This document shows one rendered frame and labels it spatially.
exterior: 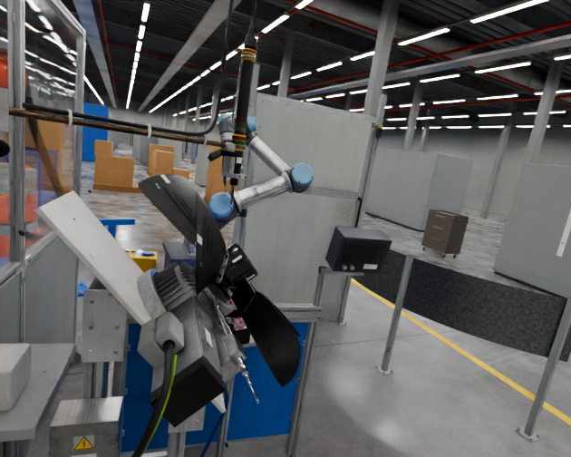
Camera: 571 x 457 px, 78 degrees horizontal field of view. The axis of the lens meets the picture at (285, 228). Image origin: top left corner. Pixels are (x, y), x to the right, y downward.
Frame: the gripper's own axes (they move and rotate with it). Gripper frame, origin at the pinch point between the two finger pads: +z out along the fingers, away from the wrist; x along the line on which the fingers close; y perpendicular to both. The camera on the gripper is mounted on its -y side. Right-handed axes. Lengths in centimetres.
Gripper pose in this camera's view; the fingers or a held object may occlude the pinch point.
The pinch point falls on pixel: (228, 180)
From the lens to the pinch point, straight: 173.7
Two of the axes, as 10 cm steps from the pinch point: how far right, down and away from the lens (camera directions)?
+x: -5.0, 2.7, 8.2
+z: 1.6, 9.6, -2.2
